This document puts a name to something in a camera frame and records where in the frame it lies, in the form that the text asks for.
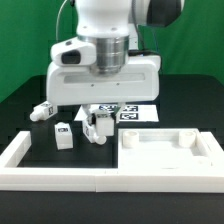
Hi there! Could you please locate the grey cable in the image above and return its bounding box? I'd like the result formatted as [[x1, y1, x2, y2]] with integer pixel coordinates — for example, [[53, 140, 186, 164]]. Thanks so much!
[[55, 0, 71, 44]]

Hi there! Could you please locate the white U-shaped fence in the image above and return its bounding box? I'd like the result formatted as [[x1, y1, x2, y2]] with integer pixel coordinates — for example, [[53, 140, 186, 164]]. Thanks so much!
[[0, 131, 224, 193]]

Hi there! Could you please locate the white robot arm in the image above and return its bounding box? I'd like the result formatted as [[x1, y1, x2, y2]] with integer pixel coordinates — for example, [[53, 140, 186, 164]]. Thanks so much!
[[46, 0, 185, 106]]

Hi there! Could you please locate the white sheet with markers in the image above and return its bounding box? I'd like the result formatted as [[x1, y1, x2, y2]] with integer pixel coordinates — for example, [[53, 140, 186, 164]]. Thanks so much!
[[73, 103, 160, 123]]

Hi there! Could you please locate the white square table top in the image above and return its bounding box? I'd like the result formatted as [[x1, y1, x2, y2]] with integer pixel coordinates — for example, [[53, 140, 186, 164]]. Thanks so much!
[[118, 128, 212, 172]]

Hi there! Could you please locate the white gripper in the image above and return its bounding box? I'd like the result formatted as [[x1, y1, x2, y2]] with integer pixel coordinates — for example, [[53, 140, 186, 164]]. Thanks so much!
[[46, 55, 161, 125]]

